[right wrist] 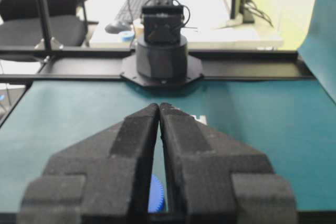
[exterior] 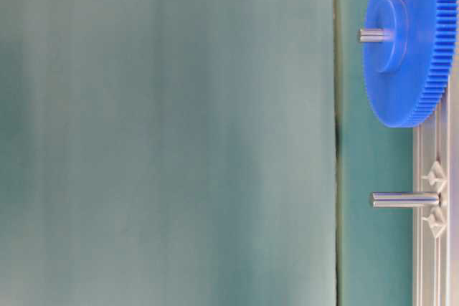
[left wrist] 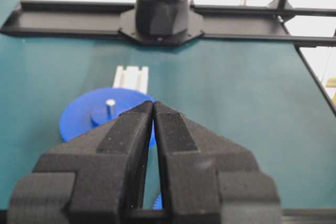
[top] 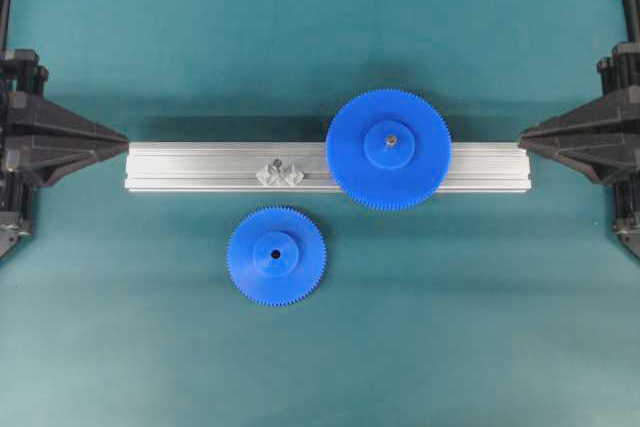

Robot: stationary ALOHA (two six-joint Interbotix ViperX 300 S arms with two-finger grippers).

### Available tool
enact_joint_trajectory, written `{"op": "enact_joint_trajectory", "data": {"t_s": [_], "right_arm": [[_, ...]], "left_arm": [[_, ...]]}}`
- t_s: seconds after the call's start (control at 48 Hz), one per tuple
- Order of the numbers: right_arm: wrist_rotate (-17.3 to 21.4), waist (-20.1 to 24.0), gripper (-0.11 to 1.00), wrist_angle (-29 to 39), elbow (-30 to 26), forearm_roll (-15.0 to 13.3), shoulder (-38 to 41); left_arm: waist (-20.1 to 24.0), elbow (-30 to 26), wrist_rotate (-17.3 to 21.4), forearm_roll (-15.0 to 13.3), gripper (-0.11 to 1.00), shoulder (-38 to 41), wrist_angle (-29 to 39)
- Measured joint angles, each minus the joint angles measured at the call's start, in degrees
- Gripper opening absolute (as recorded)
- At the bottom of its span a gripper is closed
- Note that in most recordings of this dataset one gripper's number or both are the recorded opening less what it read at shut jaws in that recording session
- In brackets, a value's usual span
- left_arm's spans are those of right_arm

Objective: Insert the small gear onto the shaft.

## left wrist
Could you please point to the small blue gear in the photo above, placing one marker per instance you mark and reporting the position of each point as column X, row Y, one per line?
column 158, row 203

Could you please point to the silver aluminium extrusion rail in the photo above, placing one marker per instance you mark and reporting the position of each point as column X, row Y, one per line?
column 132, row 78

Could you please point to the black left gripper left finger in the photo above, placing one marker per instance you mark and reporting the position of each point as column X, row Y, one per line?
column 90, row 179

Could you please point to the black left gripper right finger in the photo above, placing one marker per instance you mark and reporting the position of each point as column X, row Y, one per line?
column 207, row 178

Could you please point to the large blue gear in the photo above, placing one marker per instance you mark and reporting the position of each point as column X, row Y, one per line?
column 89, row 111

